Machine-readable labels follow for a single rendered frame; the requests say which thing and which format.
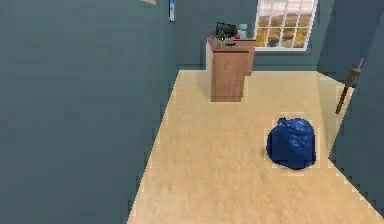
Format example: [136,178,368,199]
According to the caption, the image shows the brown wooden desk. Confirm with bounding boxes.
[205,31,257,103]

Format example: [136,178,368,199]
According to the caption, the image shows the small green house plant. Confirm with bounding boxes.
[215,30,227,50]

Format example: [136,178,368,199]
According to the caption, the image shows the black laptop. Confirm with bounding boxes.
[215,21,238,38]

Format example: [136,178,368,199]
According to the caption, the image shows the pale blue box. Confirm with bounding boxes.
[237,23,249,39]

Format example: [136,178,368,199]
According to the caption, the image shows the blue garbage bag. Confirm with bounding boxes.
[265,116,317,171]

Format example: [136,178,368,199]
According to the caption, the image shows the white framed window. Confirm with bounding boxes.
[253,0,319,52]

